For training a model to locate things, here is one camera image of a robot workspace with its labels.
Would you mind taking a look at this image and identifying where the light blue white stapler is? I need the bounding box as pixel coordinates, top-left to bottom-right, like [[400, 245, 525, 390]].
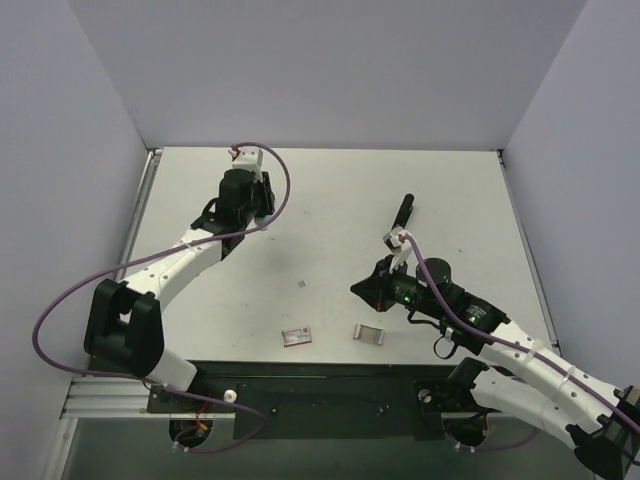
[[254, 216, 271, 231]]

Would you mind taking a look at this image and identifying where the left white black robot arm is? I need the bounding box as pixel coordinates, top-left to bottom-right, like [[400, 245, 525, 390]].
[[84, 169, 276, 412]]

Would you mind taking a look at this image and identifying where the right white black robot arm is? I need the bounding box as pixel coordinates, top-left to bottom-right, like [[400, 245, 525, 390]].
[[350, 255, 639, 479]]

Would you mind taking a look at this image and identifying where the open staple box tray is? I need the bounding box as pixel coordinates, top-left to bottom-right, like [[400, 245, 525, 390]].
[[353, 324, 385, 346]]

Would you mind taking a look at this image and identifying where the red white staple box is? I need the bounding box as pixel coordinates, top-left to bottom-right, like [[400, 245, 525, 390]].
[[282, 327, 312, 348]]

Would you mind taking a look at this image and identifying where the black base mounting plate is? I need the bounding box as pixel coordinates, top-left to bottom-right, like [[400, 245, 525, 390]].
[[144, 359, 506, 442]]

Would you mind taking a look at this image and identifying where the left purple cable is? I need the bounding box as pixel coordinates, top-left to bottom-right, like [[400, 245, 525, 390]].
[[30, 140, 294, 454]]

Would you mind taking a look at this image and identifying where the purple cable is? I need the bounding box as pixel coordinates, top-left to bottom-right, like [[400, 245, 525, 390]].
[[30, 140, 294, 454], [394, 233, 640, 454]]

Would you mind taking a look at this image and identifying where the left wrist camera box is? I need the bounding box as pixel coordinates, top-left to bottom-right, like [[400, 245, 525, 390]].
[[229, 146, 263, 176]]

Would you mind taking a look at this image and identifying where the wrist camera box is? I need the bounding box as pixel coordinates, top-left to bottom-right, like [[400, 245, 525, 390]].
[[383, 226, 413, 272], [229, 146, 263, 176]]

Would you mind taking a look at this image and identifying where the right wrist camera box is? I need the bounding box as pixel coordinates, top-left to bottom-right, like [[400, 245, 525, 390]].
[[383, 226, 413, 272]]

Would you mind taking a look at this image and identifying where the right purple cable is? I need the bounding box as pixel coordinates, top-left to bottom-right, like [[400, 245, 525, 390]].
[[394, 233, 640, 454]]

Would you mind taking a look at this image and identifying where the aluminium frame rail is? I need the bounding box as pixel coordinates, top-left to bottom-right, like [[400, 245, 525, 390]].
[[59, 374, 166, 419]]

